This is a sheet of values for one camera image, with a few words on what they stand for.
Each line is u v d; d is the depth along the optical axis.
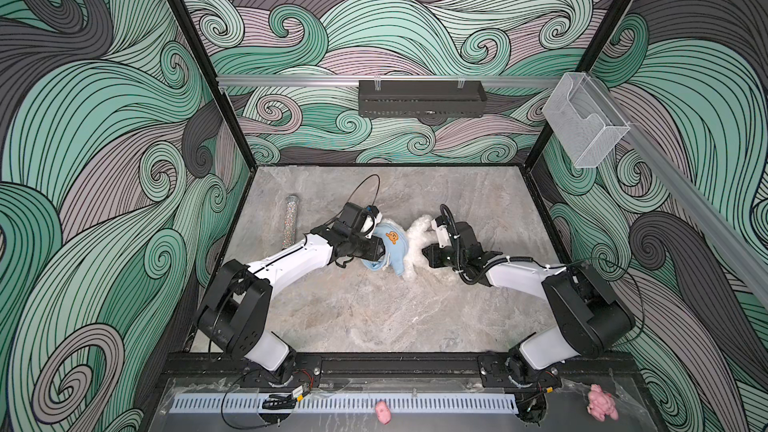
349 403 0.70
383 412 0.66
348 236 0.67
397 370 0.75
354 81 0.94
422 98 0.95
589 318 0.44
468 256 0.71
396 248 0.84
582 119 0.79
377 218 0.81
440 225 0.83
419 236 0.90
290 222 0.99
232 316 0.43
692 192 0.60
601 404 0.66
